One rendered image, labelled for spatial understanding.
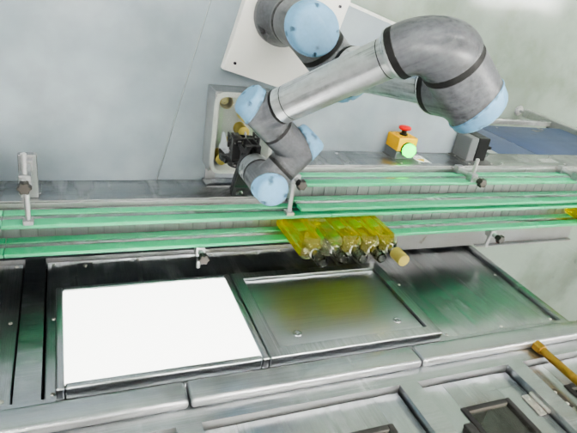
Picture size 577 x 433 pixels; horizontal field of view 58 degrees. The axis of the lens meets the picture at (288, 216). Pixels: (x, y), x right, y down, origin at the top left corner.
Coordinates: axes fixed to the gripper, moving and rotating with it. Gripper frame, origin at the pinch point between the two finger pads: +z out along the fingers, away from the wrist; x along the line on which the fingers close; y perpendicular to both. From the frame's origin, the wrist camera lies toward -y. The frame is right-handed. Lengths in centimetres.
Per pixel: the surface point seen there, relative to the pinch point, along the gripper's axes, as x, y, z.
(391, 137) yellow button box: -54, 1, 2
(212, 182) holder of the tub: 3.9, -11.5, 1.8
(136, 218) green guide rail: 26.7, -12.8, -14.7
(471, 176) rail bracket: -73, -5, -16
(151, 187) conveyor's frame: 21.2, -11.2, -0.4
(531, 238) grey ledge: -119, -36, -7
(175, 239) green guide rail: 16.8, -20.9, -12.3
